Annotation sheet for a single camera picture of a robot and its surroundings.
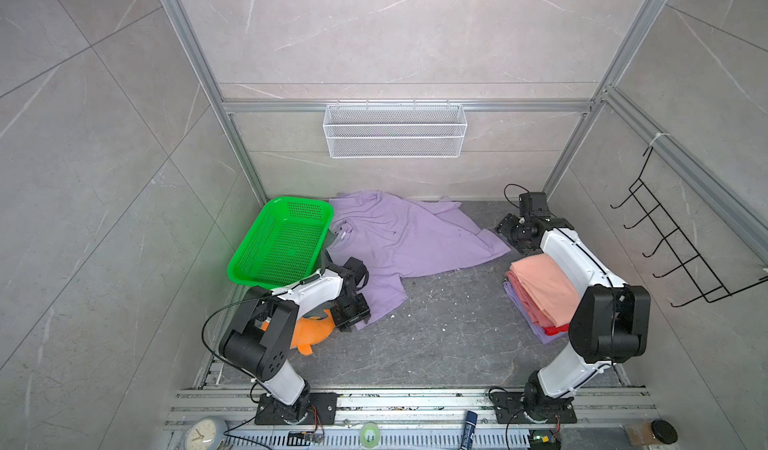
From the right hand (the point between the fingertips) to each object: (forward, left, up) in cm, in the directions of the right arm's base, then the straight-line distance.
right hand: (504, 229), depth 92 cm
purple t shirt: (+9, +34, -15) cm, 38 cm away
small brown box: (-52, -19, -10) cm, 57 cm away
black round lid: (-52, -22, -6) cm, 57 cm away
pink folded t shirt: (-18, -9, -7) cm, 21 cm away
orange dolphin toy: (-27, +59, -9) cm, 66 cm away
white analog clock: (-50, +80, -10) cm, 95 cm away
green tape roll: (-50, +44, -13) cm, 68 cm away
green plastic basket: (+6, +74, -14) cm, 75 cm away
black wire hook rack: (-24, -29, +18) cm, 42 cm away
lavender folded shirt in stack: (-27, -6, -14) cm, 31 cm away
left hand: (-22, +45, -13) cm, 52 cm away
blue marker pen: (-51, +19, -12) cm, 55 cm away
